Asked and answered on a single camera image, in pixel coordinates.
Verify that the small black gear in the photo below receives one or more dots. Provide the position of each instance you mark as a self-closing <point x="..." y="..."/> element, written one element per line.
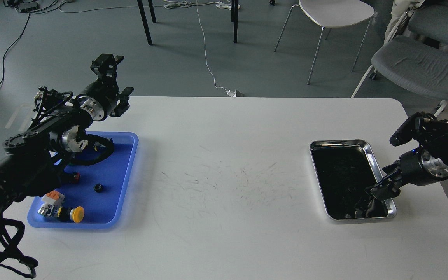
<point x="98" y="187"/>

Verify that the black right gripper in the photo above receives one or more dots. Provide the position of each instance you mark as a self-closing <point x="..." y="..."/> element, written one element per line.
<point x="417" y="167"/>

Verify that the black power strip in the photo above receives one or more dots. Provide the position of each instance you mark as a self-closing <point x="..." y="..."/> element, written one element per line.
<point x="22" y="5"/>

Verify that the yellow push button switch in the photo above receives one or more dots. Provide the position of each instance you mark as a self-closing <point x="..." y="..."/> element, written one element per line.
<point x="65" y="214"/>

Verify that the white chair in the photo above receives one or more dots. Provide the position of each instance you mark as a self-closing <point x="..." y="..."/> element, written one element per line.
<point x="333" y="14"/>

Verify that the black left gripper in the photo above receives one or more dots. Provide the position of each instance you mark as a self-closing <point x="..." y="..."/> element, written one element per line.
<point x="102" y="98"/>

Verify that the silver metal tray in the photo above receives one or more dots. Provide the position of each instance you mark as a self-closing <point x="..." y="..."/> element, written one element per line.
<point x="344" y="169"/>

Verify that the grey cushioned chair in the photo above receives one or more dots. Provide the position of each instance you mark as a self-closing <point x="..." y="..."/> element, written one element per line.
<point x="414" y="66"/>
<point x="426" y="17"/>

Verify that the black selector switch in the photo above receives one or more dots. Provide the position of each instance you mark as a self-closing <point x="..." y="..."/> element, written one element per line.
<point x="73" y="177"/>

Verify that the orange white contact block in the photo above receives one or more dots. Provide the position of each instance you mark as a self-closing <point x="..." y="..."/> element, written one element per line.
<point x="54" y="198"/>

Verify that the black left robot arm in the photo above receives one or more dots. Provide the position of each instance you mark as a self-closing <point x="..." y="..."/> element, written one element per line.
<point x="34" y="160"/>

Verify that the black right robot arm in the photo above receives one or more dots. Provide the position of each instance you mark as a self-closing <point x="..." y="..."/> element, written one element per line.
<point x="430" y="133"/>

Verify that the black table leg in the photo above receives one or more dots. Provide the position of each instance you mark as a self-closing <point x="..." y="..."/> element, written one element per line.
<point x="234" y="20"/>
<point x="144" y="22"/>
<point x="152" y="11"/>

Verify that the blue plastic tray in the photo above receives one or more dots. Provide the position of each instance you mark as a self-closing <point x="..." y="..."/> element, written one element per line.
<point x="102" y="209"/>

